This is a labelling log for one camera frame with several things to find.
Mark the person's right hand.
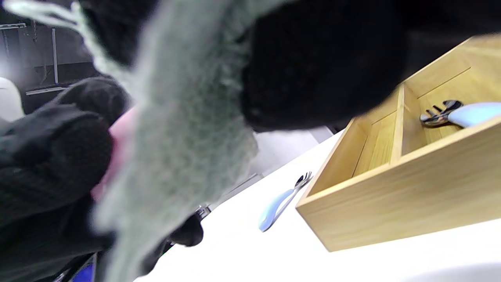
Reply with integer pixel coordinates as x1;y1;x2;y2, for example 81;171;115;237
78;0;501;132

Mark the person's left hand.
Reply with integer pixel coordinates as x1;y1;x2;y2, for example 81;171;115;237
0;76;205;282

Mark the pink handle baby fork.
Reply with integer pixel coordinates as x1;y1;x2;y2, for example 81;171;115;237
91;107;138;201

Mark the green fish scale cleaning cloth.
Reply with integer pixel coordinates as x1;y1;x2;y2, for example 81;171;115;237
4;0;292;282

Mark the blue handle baby fork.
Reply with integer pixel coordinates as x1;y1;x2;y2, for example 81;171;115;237
420;99;501;128
258;171;314;232

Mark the wooden cutlery tray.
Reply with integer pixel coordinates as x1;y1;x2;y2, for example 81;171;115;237
296;34;501;252

